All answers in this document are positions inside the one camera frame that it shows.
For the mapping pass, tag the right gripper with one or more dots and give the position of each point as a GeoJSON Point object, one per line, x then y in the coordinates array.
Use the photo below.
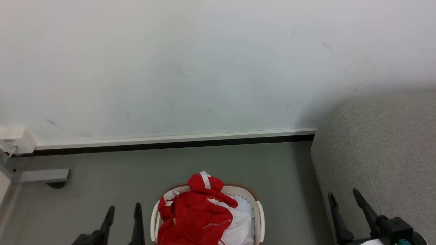
{"type": "Point", "coordinates": [395, 229]}

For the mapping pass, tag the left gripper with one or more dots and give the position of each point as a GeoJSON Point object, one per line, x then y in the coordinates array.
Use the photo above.
{"type": "Point", "coordinates": [89, 240]}

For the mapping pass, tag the red garment with white stripes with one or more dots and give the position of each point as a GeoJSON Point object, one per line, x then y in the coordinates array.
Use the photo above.
{"type": "Point", "coordinates": [194, 217]}

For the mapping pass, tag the cream laundry basket brown rim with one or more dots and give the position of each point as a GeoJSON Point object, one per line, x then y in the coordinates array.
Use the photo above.
{"type": "Point", "coordinates": [260, 217]}

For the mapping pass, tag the grey fabric sofa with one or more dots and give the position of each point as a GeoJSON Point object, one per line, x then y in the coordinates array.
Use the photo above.
{"type": "Point", "coordinates": [385, 153]}

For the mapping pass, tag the black round foot pad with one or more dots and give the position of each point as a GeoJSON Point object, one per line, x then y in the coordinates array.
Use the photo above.
{"type": "Point", "coordinates": [56, 184]}

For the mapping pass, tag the grey metal stand leg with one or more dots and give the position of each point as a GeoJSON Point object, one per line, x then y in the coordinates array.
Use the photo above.
{"type": "Point", "coordinates": [44, 175]}

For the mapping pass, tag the white and black baseboard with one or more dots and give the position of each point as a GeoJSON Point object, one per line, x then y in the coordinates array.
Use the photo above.
{"type": "Point", "coordinates": [170, 141]}

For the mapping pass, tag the white wall power box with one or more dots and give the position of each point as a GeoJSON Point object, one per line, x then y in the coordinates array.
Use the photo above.
{"type": "Point", "coordinates": [18, 139]}

